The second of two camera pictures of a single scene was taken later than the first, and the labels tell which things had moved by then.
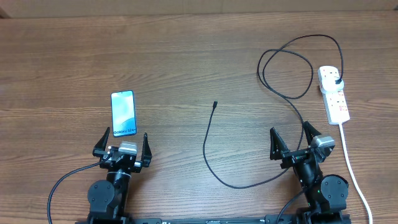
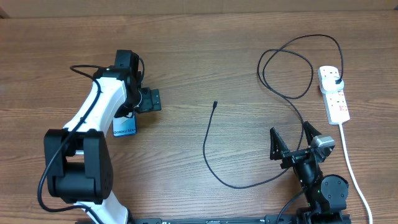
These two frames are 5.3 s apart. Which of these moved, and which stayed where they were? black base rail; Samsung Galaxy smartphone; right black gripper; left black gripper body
Moved: left black gripper body
Stayed: Samsung Galaxy smartphone; black base rail; right black gripper
